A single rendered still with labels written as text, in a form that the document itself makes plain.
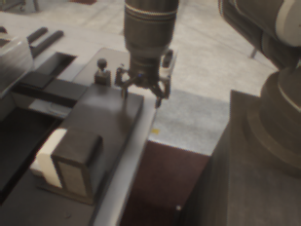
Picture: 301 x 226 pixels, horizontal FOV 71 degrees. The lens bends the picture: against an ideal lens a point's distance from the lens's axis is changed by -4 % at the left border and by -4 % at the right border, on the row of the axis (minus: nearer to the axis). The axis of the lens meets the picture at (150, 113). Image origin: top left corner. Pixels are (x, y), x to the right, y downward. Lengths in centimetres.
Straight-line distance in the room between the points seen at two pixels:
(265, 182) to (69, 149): 40
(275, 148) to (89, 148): 39
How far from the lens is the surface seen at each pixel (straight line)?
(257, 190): 52
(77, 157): 35
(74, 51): 95
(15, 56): 71
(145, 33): 45
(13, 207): 50
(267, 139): 56
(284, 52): 52
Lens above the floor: 130
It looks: 44 degrees down
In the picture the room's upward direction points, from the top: 9 degrees clockwise
